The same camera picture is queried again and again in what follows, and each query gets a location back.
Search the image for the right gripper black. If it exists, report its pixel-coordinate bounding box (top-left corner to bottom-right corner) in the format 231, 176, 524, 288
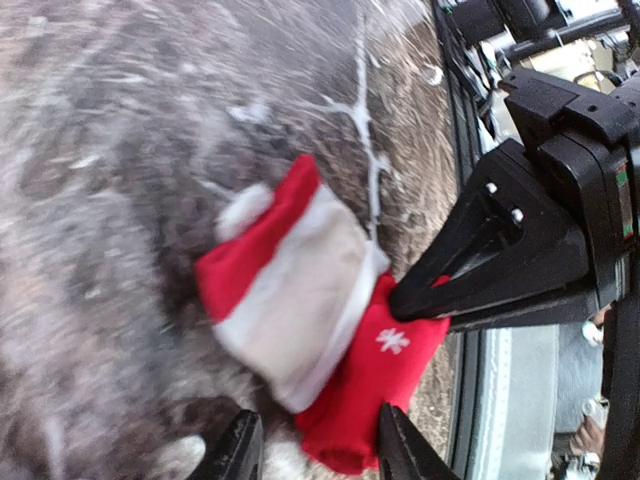
390, 69, 639, 332

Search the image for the white slotted cable duct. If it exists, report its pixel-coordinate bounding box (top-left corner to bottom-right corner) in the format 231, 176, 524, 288
482, 329, 512, 479

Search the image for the left gripper white black left finger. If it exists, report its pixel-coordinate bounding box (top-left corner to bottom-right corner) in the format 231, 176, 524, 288
187, 410, 264, 480

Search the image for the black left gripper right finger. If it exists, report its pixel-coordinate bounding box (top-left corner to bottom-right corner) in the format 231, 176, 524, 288
377, 403, 459, 480

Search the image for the operator hand with controller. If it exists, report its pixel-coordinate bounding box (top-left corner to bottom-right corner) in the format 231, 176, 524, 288
569, 306, 611, 459

